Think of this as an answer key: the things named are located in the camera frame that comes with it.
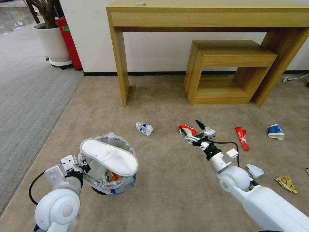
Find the white power cable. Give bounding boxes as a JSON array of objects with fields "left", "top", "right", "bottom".
[{"left": 288, "top": 72, "right": 309, "bottom": 81}]

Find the red cabinet with green label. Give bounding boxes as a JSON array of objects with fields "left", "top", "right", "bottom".
[{"left": 55, "top": 16, "right": 83, "bottom": 72}]

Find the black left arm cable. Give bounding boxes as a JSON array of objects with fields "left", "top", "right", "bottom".
[{"left": 29, "top": 170, "right": 49, "bottom": 206}]

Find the long red snack wrapper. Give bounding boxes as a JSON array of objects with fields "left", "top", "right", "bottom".
[{"left": 234, "top": 127, "right": 250, "bottom": 152}]

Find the trash bin with plastic liner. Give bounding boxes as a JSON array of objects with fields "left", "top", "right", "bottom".
[{"left": 79, "top": 132, "right": 139, "bottom": 196}]

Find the wooden desk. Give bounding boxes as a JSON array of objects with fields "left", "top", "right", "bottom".
[{"left": 106, "top": 0, "right": 309, "bottom": 108}]

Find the red white wrapper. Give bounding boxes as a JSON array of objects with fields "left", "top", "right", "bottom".
[{"left": 178, "top": 124, "right": 199, "bottom": 140}]

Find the orange drink can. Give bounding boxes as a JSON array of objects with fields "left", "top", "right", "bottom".
[{"left": 106, "top": 170, "right": 124, "bottom": 182}]

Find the crushed blue paper cup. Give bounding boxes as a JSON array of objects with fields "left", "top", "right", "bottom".
[{"left": 267, "top": 124, "right": 285, "bottom": 140}]

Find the wheeled pot base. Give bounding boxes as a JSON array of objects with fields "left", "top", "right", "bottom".
[{"left": 45, "top": 57, "right": 73, "bottom": 71}]

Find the white slipper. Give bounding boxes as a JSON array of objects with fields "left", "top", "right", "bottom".
[{"left": 80, "top": 138, "right": 139, "bottom": 177}]

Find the crumpled white blue plastic wrapper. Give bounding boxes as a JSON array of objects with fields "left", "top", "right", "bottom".
[{"left": 135, "top": 121, "right": 154, "bottom": 137}]

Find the white plant pot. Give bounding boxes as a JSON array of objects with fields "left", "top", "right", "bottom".
[{"left": 32, "top": 23, "right": 72, "bottom": 63}]

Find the wooden stool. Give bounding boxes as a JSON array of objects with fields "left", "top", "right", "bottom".
[{"left": 183, "top": 40, "right": 278, "bottom": 105}]

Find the yellow snack wrapper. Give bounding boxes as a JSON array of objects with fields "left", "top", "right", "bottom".
[{"left": 274, "top": 175, "right": 298, "bottom": 194}]

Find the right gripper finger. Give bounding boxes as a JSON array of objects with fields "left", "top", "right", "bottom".
[
  {"left": 196, "top": 120, "right": 216, "bottom": 138},
  {"left": 180, "top": 128, "right": 202, "bottom": 146}
]

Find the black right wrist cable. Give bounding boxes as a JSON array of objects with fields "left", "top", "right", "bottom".
[{"left": 212, "top": 141, "right": 241, "bottom": 168}]

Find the pale blue paper scrap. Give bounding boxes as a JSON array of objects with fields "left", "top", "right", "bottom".
[{"left": 246, "top": 163, "right": 265, "bottom": 179}]

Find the plant trunk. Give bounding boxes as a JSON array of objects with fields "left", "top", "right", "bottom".
[{"left": 23, "top": 0, "right": 61, "bottom": 29}]

